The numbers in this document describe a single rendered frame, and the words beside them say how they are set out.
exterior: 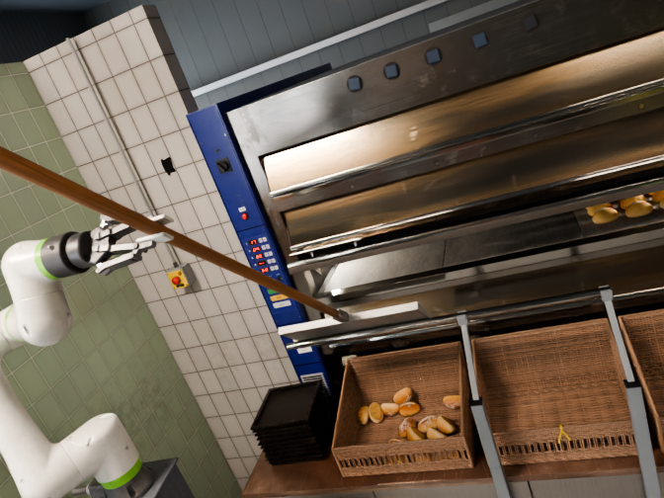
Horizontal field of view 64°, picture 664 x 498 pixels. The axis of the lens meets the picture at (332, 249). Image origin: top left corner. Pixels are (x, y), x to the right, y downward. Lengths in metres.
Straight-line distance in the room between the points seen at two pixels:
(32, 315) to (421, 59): 1.53
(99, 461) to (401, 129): 1.53
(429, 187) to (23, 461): 1.64
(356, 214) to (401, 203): 0.20
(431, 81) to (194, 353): 1.81
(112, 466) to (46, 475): 0.16
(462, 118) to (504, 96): 0.16
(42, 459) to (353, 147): 1.50
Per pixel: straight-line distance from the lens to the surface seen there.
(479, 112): 2.13
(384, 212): 2.24
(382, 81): 2.13
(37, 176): 0.93
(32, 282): 1.31
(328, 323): 1.98
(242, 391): 2.98
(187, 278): 2.64
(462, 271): 2.33
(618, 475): 2.23
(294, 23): 5.85
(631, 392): 1.93
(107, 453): 1.71
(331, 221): 2.31
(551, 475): 2.21
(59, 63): 2.73
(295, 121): 2.24
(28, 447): 1.71
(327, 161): 2.23
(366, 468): 2.35
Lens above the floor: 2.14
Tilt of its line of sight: 18 degrees down
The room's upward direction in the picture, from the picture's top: 20 degrees counter-clockwise
